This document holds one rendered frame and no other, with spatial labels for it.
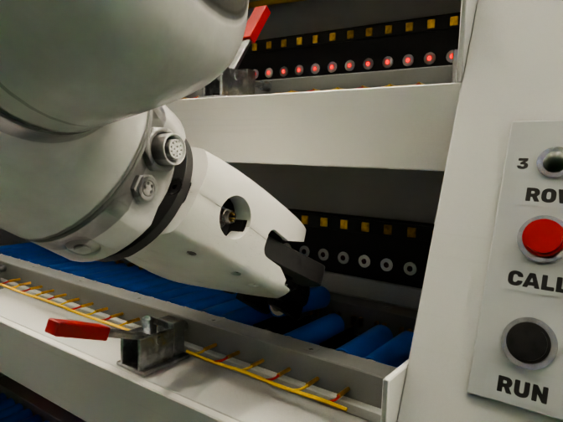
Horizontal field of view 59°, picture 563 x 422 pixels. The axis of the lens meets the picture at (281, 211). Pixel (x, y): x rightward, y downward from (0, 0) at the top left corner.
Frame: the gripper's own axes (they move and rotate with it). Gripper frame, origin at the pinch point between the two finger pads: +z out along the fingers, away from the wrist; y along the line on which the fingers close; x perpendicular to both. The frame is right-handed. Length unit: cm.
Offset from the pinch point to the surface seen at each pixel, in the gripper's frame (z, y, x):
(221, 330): -2.1, 1.8, 4.0
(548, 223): -9.0, -17.7, -2.1
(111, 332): -8.0, 5.2, 6.3
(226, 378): -2.5, -0.1, 6.9
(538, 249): -8.8, -17.4, -1.0
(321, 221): 6.7, 1.4, -8.4
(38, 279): -1.0, 25.4, 2.8
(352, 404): -2.1, -8.4, 6.4
